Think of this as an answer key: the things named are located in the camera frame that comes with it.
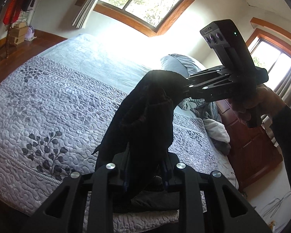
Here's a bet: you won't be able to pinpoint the blue-grey ruffled pillow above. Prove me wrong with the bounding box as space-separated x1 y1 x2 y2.
161 54 206 78

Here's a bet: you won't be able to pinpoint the white cable on floor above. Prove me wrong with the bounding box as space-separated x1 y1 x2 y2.
259 190 291 220

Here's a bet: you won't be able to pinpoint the dark wooden headboard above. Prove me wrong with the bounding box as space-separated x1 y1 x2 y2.
216 100 283 190

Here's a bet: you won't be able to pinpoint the stacked cardboard boxes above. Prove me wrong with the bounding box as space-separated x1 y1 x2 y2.
9 22 29 45

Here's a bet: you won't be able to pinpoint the person's right hand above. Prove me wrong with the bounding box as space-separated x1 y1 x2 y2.
228 84 286 125

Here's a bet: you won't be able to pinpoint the blue-grey lower pillow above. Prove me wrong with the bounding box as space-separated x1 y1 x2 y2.
178 97 222 123

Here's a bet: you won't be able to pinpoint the white crumpled cloth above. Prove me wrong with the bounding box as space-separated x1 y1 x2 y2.
203 119 231 156

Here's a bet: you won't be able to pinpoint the wood framed side window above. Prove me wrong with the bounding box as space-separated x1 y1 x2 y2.
246 28 291 90

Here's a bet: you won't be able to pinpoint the white purple small appliance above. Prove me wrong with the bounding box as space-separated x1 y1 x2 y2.
24 26 36 42

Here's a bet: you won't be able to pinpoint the grey striped curtain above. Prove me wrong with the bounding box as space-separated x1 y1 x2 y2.
72 0 98 29

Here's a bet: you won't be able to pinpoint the black pants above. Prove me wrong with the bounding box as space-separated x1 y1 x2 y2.
95 70 187 214

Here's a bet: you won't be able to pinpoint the light blue bed sheet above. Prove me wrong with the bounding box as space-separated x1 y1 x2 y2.
39 34 160 93

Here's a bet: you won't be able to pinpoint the grey quilted leaf bedspread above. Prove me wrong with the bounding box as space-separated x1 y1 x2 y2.
0 55 240 233

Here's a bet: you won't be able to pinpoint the hanging red garment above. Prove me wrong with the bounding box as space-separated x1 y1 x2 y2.
3 0 23 25

